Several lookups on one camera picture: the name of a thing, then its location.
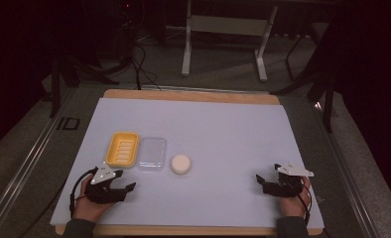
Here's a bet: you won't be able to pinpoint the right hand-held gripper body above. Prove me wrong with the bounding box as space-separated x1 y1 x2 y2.
262 161 316 198

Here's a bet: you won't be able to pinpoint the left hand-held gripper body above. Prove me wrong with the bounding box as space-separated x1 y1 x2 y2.
83 161 129 204

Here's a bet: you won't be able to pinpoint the person's left hand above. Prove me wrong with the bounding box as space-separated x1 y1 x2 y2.
72 174 116 223

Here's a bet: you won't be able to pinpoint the person's right hand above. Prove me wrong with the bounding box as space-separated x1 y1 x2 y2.
278 176 313 219

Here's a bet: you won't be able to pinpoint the yellow soap dish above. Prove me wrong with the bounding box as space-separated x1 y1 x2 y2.
105 131 140 169

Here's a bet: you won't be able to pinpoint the clear plastic lid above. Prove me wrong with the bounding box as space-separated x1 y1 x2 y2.
135 136 168 173

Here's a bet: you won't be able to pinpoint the round white soap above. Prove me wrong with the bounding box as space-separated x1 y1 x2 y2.
170 153 193 176

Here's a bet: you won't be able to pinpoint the white foam mat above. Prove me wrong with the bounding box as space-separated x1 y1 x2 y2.
50 97 326 231

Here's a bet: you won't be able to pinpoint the black tripod stand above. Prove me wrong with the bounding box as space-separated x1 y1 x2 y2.
270 62 337 134

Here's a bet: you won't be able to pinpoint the dark equipment rack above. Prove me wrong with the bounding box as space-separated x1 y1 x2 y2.
90 0 145 68

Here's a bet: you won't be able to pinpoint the white metal stand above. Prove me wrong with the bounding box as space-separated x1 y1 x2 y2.
181 0 280 83

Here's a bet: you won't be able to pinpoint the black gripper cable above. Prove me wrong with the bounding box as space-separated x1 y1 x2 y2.
297 182 314 226
68 167 99 220

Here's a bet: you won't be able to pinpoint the metal floor rail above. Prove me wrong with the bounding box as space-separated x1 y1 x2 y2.
0 86 79 238
314 101 381 238

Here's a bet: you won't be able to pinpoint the black floor cables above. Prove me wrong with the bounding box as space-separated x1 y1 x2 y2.
127 41 163 91

